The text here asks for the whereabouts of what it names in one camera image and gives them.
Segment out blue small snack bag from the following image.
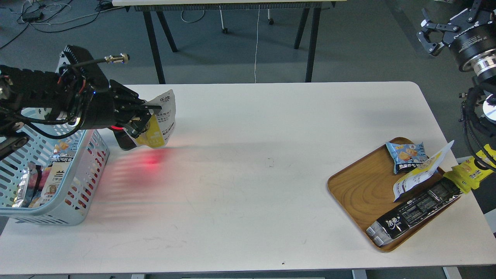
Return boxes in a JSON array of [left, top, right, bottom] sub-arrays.
[[386, 142, 428, 174]]

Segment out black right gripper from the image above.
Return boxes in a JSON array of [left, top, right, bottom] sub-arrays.
[[417, 0, 496, 74]]

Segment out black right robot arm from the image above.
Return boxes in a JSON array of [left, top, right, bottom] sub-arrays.
[[416, 0, 496, 171]]

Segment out black leg background table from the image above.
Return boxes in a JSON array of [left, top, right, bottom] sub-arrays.
[[124, 0, 337, 84]]

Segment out long black snack package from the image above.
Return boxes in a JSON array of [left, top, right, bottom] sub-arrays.
[[365, 178, 463, 247]]

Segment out yellow cartoon snack bag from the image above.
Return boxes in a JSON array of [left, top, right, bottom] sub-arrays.
[[443, 150, 495, 194]]

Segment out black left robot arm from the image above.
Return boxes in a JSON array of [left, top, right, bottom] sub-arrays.
[[0, 45, 162, 159]]

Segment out round wooden tray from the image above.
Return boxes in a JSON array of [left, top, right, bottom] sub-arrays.
[[327, 144, 462, 252]]

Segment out black barcode scanner red window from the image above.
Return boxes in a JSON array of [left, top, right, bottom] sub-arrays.
[[109, 126, 137, 151]]

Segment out snack packs inside basket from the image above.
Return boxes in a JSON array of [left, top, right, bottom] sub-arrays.
[[12, 139, 79, 208]]

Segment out light blue plastic basket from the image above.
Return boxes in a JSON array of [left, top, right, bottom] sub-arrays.
[[0, 126, 110, 226]]

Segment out white hanging cable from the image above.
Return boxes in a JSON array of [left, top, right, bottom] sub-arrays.
[[254, 7, 261, 83]]

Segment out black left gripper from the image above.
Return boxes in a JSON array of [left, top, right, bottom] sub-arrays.
[[80, 80, 162, 138]]

